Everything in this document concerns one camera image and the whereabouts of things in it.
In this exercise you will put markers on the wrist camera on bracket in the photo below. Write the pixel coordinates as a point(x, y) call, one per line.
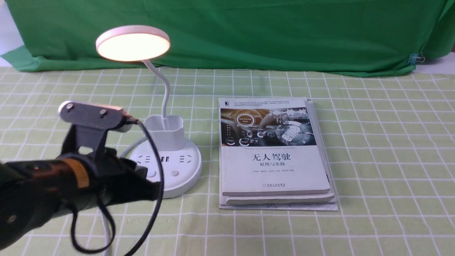
point(90, 124)

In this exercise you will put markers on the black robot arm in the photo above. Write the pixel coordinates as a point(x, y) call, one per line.
point(37, 191)

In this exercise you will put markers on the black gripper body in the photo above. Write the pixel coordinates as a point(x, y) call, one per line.
point(113, 180)

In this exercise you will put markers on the top book self-driving cover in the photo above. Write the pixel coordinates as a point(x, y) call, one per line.
point(270, 167)

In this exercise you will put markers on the green backdrop cloth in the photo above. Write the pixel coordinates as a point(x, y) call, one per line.
point(362, 38)

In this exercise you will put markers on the green checkered tablecloth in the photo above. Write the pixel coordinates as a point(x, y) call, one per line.
point(390, 144)

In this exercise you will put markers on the white desk lamp with sockets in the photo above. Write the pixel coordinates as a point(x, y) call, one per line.
point(180, 157)

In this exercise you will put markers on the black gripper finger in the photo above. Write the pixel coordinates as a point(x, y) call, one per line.
point(151, 190)

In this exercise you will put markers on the teal binder clip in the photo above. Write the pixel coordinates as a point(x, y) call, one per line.
point(416, 58)

